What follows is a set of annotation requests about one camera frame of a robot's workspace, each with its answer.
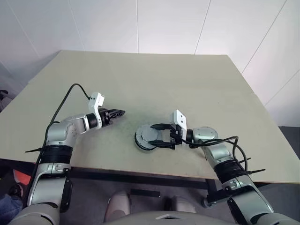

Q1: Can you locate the grey round tape roll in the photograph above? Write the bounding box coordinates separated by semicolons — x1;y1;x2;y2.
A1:
134;124;175;152

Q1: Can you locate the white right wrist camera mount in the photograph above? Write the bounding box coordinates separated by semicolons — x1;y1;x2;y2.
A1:
170;109;188;147

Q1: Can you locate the beige rounded shell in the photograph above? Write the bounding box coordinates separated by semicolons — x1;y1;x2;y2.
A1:
172;195;198;214
104;190;131;222

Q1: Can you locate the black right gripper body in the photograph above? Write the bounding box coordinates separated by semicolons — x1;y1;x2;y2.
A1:
168;125;183;146

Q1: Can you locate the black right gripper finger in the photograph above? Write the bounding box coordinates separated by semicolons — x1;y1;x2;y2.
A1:
149;139;177;150
150;123;173;132

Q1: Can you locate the black table frame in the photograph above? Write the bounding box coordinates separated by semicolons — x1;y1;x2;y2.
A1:
0;158;300;207

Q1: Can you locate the blue jeans leg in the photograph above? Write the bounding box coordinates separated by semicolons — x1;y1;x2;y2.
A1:
0;194;23;222

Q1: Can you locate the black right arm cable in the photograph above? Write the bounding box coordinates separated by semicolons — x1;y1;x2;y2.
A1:
182;135;253;174

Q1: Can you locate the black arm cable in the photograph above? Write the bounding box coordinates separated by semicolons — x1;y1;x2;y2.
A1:
182;135;253;174
22;83;92;209

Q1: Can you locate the silver robot torso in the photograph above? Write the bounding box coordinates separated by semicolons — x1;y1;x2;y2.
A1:
103;210;256;225

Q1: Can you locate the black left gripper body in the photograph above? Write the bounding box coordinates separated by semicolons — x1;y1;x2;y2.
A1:
97;107;113;129

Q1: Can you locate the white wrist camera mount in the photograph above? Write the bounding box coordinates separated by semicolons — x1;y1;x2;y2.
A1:
170;109;188;147
88;92;105;129

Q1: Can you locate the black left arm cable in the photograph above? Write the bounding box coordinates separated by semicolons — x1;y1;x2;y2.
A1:
22;83;92;209

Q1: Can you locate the red shoe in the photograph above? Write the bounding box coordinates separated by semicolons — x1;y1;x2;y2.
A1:
12;168;31;188

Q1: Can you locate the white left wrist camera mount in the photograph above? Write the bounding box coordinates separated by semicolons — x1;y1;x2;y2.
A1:
88;92;105;129

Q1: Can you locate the black chair part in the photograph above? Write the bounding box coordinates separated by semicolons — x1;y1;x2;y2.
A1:
0;90;9;106

